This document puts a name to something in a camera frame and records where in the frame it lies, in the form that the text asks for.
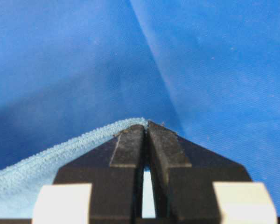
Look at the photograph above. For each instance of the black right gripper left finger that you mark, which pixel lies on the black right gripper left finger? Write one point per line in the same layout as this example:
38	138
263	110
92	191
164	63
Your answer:
99	187

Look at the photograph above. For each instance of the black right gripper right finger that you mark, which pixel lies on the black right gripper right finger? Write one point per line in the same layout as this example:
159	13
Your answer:
202	187

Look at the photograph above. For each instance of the light blue towel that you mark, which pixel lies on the light blue towel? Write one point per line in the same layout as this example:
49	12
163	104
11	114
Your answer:
20	183

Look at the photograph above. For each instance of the dark blue table cloth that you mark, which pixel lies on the dark blue table cloth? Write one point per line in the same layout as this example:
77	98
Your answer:
207	69

